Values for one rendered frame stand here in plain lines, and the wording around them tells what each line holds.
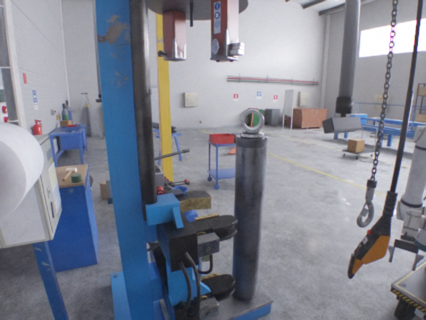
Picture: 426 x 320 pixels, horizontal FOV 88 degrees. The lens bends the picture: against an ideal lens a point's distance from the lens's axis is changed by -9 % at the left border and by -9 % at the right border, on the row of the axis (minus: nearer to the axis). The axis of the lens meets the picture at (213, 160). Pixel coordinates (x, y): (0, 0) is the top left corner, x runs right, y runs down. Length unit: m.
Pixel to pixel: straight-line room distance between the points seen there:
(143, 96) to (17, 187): 0.67
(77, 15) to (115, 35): 11.25
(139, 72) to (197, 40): 12.05
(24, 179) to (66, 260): 2.22
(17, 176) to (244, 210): 1.35
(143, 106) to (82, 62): 11.03
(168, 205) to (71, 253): 1.80
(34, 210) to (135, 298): 0.96
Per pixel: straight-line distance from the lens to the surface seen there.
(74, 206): 2.71
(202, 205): 1.87
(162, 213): 1.35
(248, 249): 1.91
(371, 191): 1.12
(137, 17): 1.28
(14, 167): 0.84
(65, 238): 2.87
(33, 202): 1.14
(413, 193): 2.17
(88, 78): 12.14
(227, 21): 1.36
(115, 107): 1.33
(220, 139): 4.54
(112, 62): 1.34
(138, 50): 1.24
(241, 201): 1.73
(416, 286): 2.58
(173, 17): 1.63
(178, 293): 1.52
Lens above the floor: 1.74
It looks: 15 degrees down
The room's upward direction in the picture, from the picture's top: straight up
